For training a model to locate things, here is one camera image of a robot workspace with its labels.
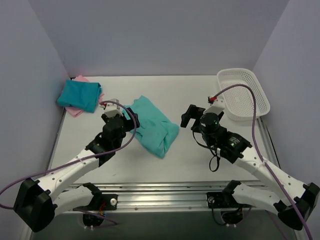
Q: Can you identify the mint green t-shirt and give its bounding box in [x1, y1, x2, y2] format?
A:
[125, 95, 179, 159]

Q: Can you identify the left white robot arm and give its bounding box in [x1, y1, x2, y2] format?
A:
[13, 108, 140, 233]

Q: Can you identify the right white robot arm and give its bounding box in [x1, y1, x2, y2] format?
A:
[180, 104, 320, 231]

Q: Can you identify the white plastic mesh basket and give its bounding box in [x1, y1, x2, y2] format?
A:
[216, 68, 271, 121]

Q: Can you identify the folded teal t-shirt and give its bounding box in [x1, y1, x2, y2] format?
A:
[56, 79, 103, 114]

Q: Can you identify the folded pink t-shirt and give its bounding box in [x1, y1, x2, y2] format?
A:
[64, 74, 105, 118]

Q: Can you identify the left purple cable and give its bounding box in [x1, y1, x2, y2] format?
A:
[0, 99, 141, 210]

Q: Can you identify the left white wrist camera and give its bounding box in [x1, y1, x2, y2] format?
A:
[99, 98, 123, 118]

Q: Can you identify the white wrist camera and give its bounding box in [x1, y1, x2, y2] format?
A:
[203, 96, 225, 115]
[99, 98, 123, 118]

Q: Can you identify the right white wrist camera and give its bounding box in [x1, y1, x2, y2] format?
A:
[203, 96, 225, 115]

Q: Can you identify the black looped cable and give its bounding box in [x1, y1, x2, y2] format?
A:
[191, 124, 223, 173]

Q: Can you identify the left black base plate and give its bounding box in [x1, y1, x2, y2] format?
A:
[76, 193, 118, 211]

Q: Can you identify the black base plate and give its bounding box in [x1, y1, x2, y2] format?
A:
[206, 191, 240, 209]
[76, 193, 118, 211]

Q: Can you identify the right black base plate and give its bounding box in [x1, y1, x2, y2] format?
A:
[206, 191, 240, 209]

